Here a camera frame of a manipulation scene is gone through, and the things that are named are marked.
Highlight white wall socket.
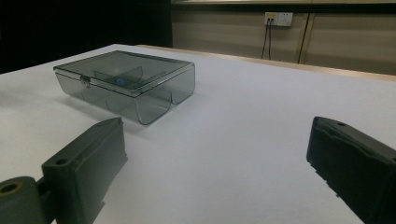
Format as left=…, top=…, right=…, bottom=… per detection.
left=263, top=11, right=294, bottom=27

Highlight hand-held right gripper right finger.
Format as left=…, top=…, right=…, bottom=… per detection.
left=305, top=116, right=396, bottom=224

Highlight transparent grey plastic box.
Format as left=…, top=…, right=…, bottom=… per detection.
left=52, top=49, right=196, bottom=126

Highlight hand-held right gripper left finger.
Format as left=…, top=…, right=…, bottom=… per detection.
left=41, top=117, right=129, bottom=224

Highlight black curtain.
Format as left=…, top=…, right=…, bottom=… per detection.
left=0, top=0, right=173, bottom=75

